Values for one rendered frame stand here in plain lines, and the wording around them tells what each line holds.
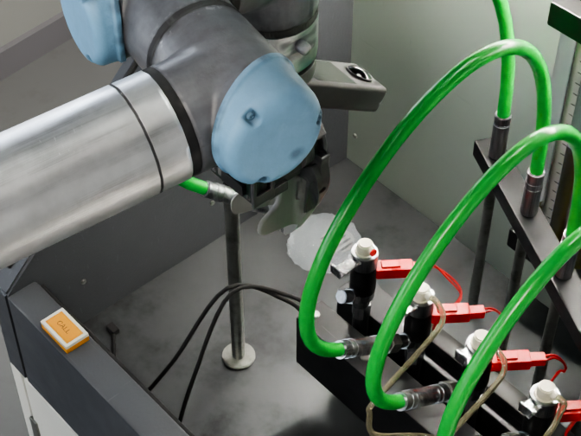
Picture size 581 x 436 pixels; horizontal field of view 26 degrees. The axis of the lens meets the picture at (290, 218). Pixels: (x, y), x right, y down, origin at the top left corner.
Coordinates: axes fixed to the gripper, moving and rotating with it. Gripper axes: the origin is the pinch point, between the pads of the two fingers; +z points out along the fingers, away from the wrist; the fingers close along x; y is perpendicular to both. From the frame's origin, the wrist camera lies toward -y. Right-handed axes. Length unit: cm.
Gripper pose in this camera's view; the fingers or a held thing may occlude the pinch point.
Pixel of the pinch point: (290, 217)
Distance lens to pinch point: 114.7
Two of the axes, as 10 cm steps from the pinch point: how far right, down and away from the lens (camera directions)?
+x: 6.7, 5.4, -5.2
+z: 0.0, 6.9, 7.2
